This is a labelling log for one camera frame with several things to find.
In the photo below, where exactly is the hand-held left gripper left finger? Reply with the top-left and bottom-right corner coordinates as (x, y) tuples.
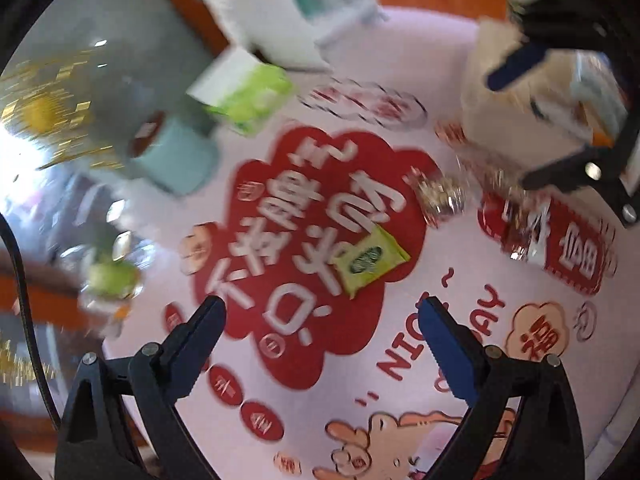
(54, 295), (228, 480)

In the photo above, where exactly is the pale blue orange packet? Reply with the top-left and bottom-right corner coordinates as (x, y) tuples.
(570, 52), (632, 147)

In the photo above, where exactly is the cartoon printed tablecloth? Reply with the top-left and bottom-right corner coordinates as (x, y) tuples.
(100, 5), (640, 480)

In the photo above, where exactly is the light blue box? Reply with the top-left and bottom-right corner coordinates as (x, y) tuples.
(127, 110), (219, 197)

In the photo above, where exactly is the cream snack bag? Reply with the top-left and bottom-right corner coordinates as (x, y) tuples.
(460, 17), (608, 153)

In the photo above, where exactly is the red white striped snack packet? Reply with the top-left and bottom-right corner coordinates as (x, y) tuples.
(480, 170), (551, 263)

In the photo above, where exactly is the gold glittery decoration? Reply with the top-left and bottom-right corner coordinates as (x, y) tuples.
(0, 50), (126, 171)

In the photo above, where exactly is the white paper package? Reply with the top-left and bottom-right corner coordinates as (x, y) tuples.
(195, 0), (333, 73)

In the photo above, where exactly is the green round object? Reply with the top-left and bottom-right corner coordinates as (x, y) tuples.
(80, 232), (143, 311)

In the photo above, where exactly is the green white tissue pack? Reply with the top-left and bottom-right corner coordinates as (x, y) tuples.
(186, 47), (296, 137)

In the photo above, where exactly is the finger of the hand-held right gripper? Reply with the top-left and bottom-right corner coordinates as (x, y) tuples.
(486, 0), (616, 92)
(520, 105), (640, 228)

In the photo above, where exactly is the yellow green snack packet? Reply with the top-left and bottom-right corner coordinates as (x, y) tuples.
(334, 225), (412, 297)

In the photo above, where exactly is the silver foil wrapped snack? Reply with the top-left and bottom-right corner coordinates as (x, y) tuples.
(407, 167), (473, 228)

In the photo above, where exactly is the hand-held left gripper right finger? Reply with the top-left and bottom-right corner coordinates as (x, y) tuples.
(417, 296), (586, 480)

